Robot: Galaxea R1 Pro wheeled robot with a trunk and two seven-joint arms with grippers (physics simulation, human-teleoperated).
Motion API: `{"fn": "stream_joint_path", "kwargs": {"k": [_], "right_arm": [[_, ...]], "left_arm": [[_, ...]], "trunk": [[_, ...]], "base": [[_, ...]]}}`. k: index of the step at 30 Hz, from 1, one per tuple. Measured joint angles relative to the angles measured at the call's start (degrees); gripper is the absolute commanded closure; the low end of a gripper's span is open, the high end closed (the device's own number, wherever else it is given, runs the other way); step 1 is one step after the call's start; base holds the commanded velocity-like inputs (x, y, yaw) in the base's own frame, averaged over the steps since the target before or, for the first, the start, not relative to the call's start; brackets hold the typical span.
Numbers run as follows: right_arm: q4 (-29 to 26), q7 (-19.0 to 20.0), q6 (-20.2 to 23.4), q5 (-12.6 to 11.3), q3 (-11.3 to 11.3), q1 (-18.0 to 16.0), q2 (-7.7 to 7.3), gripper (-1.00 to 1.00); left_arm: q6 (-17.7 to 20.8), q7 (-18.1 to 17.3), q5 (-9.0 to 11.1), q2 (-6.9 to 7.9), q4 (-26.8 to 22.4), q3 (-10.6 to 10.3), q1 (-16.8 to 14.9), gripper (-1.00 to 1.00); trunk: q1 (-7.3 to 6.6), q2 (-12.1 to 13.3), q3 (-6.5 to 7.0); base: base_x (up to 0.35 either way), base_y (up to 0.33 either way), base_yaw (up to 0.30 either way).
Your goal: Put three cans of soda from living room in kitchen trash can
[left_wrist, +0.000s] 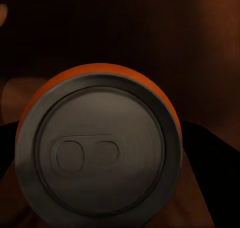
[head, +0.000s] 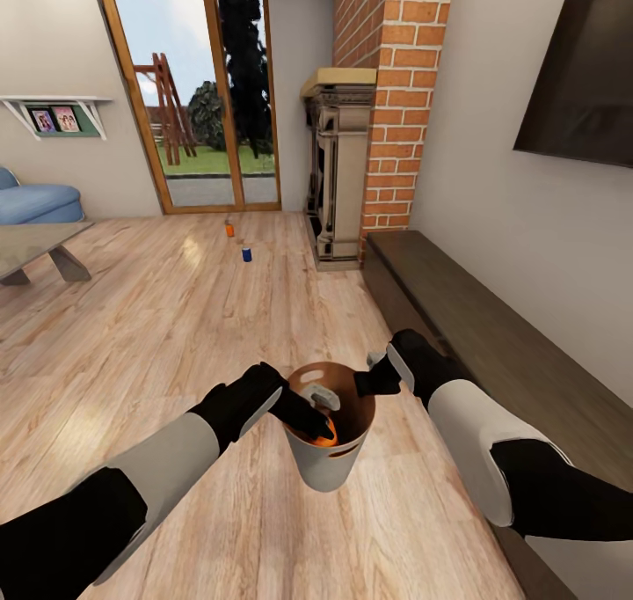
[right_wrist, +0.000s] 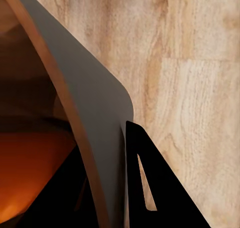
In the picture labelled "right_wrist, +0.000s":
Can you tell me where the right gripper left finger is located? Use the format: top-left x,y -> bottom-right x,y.
14,145 -> 99,228

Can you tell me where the trash can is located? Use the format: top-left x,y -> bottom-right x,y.
0,0 -> 134,228

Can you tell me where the can of soda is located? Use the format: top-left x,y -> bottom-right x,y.
0,132 -> 77,224

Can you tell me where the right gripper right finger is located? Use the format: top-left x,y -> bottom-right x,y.
125,121 -> 211,228

